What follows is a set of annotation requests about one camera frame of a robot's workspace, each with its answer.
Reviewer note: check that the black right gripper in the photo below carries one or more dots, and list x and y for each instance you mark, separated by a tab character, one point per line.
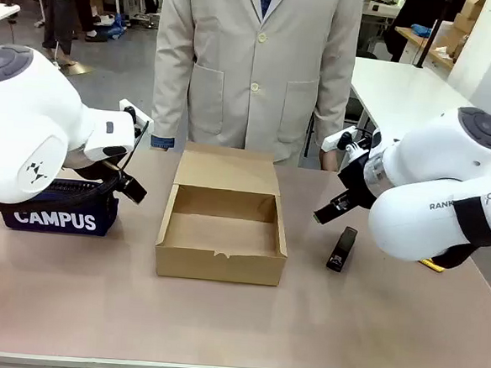
357	179

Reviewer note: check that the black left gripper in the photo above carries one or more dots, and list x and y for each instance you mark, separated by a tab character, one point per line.
97	169

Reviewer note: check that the black stapler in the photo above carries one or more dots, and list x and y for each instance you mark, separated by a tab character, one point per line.
342	249

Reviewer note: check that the brown cardboard box with lid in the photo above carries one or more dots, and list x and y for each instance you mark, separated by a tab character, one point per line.
223	258

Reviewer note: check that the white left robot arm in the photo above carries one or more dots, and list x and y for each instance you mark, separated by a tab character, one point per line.
23	113

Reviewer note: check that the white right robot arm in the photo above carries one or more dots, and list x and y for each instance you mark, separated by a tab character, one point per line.
432	163

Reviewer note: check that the blue cloth item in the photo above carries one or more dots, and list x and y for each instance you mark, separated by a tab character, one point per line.
420	29

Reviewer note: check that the person's left hand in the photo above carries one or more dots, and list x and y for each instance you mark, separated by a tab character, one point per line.
329	160

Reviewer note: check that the person's right hand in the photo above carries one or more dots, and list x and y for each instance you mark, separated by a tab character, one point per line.
159	148

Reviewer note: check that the navy CAMPUS pencil case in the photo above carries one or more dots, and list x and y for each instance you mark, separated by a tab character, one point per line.
57	219

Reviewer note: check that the yellow black utility knife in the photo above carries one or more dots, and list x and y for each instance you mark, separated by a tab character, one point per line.
433	265

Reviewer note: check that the large white table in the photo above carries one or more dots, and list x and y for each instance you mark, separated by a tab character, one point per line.
399	89

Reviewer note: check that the person in beige coat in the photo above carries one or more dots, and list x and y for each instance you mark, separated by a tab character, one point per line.
253	66

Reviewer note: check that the blue bag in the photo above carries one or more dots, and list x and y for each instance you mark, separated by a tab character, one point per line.
115	25

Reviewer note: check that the wooden workbench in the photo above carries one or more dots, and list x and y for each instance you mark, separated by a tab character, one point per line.
419	46

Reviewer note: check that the mannequin in grey trousers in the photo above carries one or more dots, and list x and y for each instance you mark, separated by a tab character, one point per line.
59	19

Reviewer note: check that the bystander in black trousers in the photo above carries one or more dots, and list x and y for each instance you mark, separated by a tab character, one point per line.
89	4

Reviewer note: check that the black pole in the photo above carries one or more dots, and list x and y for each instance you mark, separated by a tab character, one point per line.
428	41

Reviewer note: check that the small white table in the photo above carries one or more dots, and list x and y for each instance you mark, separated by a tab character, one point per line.
0	11

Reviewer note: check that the stacked cardboard boxes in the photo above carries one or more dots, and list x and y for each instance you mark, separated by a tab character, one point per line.
468	14

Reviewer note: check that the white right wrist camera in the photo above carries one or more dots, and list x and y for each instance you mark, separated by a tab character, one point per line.
337	140

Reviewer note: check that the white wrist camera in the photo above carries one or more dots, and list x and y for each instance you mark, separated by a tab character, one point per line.
134	115
337	140

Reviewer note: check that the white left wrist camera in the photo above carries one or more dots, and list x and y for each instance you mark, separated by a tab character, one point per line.
134	115

